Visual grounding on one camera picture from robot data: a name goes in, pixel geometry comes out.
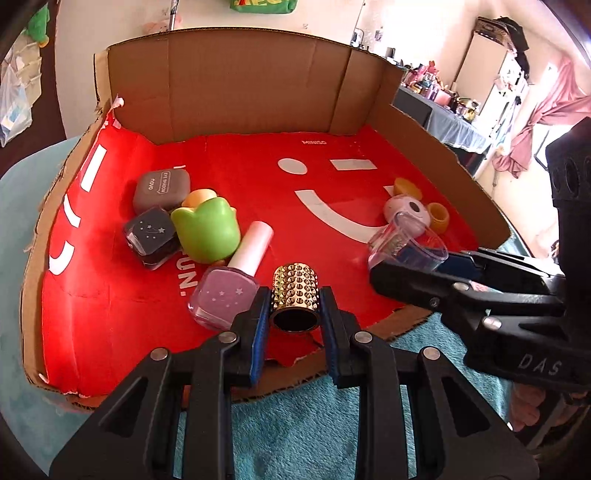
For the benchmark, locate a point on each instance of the white wardrobe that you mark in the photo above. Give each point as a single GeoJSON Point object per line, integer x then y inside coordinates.
{"type": "Point", "coordinates": [480, 60]}

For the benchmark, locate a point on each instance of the orange plastic cup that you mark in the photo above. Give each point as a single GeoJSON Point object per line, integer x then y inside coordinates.
{"type": "Point", "coordinates": [404, 185]}

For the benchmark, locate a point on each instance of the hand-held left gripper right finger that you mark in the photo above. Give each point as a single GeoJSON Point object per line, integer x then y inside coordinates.
{"type": "Point", "coordinates": [333, 355]}

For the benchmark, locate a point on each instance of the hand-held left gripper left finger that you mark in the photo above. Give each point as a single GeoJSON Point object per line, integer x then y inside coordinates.
{"type": "Point", "coordinates": [259, 341]}

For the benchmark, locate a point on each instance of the clear hanging pocket organizer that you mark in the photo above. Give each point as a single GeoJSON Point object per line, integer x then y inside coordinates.
{"type": "Point", "coordinates": [27, 60]}

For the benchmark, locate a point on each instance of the green tote bag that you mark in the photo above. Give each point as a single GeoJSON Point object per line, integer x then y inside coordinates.
{"type": "Point", "coordinates": [277, 5]}

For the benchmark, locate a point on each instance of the purple nail polish bottle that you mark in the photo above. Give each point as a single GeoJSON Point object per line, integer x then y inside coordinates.
{"type": "Point", "coordinates": [221, 290]}

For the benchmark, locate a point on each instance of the patterned storage bag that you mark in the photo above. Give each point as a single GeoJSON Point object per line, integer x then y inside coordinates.
{"type": "Point", "coordinates": [496, 30]}

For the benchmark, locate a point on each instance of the row of cosmetics bottles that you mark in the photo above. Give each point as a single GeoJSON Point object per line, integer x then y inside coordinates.
{"type": "Point", "coordinates": [429, 74]}

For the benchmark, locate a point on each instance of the table with grey cloth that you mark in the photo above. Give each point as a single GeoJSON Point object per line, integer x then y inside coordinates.
{"type": "Point", "coordinates": [443, 124]}

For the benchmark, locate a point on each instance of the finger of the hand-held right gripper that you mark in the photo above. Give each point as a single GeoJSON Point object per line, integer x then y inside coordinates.
{"type": "Point", "coordinates": [406, 286]}
{"type": "Point", "coordinates": [461, 265]}

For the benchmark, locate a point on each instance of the green plush toy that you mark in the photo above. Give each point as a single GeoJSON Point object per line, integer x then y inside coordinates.
{"type": "Point", "coordinates": [37, 23]}

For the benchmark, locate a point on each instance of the black nail polish bottle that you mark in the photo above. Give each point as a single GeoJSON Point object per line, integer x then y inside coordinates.
{"type": "Point", "coordinates": [147, 230]}

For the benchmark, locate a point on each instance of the dark wooden door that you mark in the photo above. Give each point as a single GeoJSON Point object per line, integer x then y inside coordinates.
{"type": "Point", "coordinates": [50, 87]}

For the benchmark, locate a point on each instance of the gold studded cap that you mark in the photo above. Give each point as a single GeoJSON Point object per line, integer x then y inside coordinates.
{"type": "Point", "coordinates": [295, 286]}

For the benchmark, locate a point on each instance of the pink round gadget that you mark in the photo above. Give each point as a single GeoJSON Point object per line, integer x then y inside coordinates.
{"type": "Point", "coordinates": [404, 207]}

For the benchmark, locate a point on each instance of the hanging plastic bag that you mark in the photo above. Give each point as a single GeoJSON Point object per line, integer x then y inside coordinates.
{"type": "Point", "coordinates": [14, 106]}

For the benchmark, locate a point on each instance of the pink hanging cloth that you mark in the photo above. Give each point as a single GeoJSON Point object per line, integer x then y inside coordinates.
{"type": "Point", "coordinates": [549, 115]}

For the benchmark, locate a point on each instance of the brown eyeshadow case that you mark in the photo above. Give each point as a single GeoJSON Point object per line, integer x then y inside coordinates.
{"type": "Point", "coordinates": [159, 184]}

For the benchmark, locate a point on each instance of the green frog toy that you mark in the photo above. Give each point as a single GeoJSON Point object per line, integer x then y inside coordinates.
{"type": "Point", "coordinates": [207, 230]}

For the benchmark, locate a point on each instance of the cardboard box with red lining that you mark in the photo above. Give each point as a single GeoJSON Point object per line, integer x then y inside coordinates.
{"type": "Point", "coordinates": [254, 92]}

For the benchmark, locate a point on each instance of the person's right hand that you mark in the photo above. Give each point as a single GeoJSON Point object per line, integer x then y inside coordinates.
{"type": "Point", "coordinates": [528, 406]}

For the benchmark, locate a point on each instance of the orange container lid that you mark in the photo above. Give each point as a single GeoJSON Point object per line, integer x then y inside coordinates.
{"type": "Point", "coordinates": [438, 219]}

